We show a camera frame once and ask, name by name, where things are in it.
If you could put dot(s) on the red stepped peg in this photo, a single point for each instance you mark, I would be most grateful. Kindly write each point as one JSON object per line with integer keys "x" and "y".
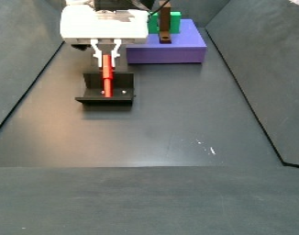
{"x": 107, "y": 75}

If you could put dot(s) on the black angled holder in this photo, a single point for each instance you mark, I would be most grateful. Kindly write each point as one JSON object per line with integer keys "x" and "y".
{"x": 121, "y": 90}

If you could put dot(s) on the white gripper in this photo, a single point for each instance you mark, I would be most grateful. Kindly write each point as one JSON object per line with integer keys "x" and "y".
{"x": 84, "y": 25}

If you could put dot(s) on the brown L-shaped block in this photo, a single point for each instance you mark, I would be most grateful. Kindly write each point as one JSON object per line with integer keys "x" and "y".
{"x": 164, "y": 22}

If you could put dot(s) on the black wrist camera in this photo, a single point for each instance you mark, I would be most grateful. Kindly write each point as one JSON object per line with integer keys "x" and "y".
{"x": 123, "y": 4}

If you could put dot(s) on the purple base board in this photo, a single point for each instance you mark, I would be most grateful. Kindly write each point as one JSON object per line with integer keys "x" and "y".
{"x": 187, "y": 48}

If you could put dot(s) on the green block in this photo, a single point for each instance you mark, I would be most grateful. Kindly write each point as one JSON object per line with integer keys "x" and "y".
{"x": 175, "y": 23}

